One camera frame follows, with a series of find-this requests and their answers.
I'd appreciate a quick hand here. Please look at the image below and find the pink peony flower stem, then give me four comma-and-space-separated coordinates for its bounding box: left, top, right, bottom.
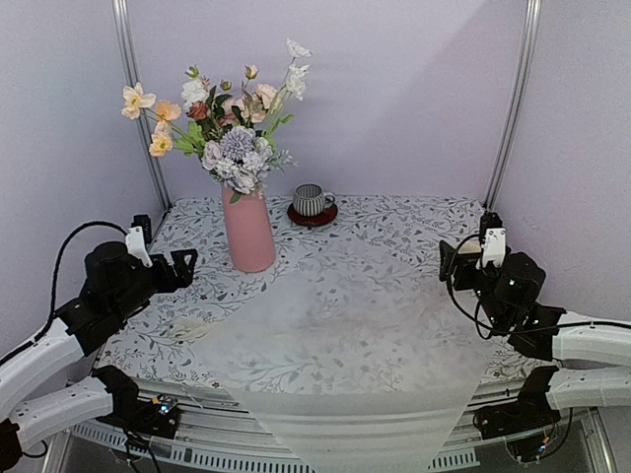
212, 80, 247, 137

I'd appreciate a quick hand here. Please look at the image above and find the pink tall vase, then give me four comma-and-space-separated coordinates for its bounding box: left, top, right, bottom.
222, 187, 276, 273

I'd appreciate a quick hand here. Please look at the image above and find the white rose flower stem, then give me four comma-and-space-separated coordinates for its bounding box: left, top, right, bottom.
262, 37, 314, 139

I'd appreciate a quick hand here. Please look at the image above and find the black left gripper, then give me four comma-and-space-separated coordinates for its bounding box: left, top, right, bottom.
110, 247, 198, 322

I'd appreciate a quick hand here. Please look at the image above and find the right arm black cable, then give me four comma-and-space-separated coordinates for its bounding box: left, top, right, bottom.
446, 234, 631, 341

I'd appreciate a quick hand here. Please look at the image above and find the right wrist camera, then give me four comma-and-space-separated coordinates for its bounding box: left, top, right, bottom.
477, 211, 507, 270

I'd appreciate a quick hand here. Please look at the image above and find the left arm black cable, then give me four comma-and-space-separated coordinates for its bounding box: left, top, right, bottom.
0, 221, 130, 366

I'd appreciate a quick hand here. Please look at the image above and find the aluminium front rail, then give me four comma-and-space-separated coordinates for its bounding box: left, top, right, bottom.
42, 380, 618, 472

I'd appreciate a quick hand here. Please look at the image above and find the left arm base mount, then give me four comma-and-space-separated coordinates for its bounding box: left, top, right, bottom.
92, 366, 180, 439

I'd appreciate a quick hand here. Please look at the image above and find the white translucent wrapping paper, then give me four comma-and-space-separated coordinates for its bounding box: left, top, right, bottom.
191, 241, 493, 472

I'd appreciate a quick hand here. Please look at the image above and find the floral patterned table mat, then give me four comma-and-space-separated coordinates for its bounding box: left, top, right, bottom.
98, 196, 534, 394

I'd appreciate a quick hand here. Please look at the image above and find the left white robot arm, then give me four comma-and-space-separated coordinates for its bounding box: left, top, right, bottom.
1, 241, 198, 469

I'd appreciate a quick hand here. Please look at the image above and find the cream white mug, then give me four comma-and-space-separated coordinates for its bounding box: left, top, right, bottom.
457, 235, 482, 255

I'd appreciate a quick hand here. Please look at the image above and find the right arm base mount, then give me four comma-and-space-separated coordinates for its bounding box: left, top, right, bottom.
472, 367, 561, 439

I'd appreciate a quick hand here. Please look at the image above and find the orange blossom flower stem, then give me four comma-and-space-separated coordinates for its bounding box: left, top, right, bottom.
121, 82, 206, 158

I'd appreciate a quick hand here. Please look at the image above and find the right aluminium frame post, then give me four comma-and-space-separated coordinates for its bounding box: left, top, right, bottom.
484, 0, 542, 210

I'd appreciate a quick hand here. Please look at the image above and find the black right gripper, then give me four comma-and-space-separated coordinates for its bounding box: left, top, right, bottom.
441, 240, 511, 331

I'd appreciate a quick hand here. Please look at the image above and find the left aluminium frame post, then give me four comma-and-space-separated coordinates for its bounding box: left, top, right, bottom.
111, 0, 172, 212

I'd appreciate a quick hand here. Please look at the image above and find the white peony flower stem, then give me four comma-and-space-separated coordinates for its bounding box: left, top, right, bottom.
180, 66, 211, 111

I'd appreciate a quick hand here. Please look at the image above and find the rust red rose stem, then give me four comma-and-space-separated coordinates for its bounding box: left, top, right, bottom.
186, 101, 223, 142

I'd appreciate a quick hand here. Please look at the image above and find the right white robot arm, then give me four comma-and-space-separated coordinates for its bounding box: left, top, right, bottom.
439, 241, 630, 430

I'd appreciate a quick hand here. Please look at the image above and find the dark red saucer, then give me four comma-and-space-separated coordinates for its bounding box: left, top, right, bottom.
287, 197, 338, 229

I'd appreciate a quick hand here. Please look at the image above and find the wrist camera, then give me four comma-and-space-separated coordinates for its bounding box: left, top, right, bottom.
477, 211, 507, 270
125, 214, 153, 268

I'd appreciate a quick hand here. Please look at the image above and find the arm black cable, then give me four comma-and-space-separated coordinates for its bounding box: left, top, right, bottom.
0, 221, 130, 366
446, 234, 631, 341

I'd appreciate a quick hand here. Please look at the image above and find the striped grey ceramic cup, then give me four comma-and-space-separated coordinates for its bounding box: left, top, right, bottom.
292, 183, 335, 217

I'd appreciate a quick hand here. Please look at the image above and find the aluminium frame post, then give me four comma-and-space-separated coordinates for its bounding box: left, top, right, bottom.
484, 0, 542, 210
111, 0, 172, 212

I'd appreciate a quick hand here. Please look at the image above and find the peach rose flower stem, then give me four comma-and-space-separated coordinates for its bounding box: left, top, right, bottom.
241, 65, 282, 124

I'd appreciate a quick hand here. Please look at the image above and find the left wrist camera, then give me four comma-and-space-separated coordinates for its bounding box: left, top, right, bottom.
125, 214, 153, 268

